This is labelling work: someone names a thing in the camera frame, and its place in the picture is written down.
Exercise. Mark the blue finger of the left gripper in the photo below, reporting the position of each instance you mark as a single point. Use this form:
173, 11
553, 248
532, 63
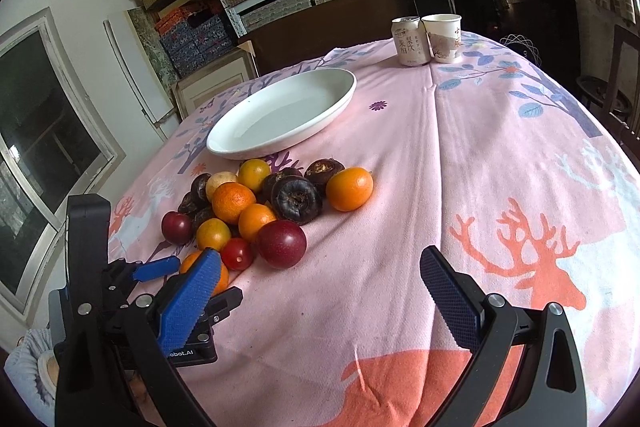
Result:
157, 269

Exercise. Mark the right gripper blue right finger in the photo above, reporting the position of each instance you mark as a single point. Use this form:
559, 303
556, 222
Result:
457, 297

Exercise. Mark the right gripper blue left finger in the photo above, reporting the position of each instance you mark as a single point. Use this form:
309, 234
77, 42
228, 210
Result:
186, 300

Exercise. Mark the pale yellow round fruit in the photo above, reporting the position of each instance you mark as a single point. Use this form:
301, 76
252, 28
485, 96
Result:
216, 180

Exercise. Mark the large red plum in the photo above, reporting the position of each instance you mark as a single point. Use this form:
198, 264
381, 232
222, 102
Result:
282, 244

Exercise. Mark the large oval orange kumquat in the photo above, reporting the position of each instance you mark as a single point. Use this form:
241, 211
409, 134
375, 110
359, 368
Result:
349, 189

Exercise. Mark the small red plum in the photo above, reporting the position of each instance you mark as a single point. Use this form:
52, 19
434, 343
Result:
177, 228

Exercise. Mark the orange mandarin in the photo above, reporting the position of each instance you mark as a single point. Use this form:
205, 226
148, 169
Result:
223, 279
230, 199

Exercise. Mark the yellow-orange fruit lower left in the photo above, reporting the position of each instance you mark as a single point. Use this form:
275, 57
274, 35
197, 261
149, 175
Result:
213, 233

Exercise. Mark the small red cherry tomato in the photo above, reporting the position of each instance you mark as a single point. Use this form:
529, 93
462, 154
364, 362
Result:
237, 254

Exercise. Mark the small orange fruit middle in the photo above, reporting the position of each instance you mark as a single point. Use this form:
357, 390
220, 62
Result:
252, 219

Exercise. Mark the yellow-orange round fruit top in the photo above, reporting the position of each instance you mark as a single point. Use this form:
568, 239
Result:
252, 172

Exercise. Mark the pink patterned tablecloth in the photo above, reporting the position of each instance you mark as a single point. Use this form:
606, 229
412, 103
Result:
489, 160

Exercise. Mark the cardboard framed box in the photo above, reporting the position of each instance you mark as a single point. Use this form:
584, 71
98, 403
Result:
227, 71

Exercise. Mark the white oval plate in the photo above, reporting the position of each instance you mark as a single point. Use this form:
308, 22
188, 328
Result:
283, 114

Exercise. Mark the blue patterned boxes stack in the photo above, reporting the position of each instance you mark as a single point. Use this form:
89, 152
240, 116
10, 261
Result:
193, 37

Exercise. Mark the dark wooden chair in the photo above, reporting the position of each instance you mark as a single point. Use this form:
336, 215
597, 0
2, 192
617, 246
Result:
618, 114

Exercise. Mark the white beverage can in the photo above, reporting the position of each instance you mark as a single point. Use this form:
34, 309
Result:
410, 40

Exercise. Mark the white paper cup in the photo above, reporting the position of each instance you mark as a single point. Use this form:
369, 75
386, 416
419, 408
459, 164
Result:
444, 35

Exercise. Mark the dark wooden cabinet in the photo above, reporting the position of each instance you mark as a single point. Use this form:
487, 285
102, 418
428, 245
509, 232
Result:
316, 31

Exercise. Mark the window with white frame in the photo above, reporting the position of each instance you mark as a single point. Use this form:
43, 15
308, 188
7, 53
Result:
54, 144

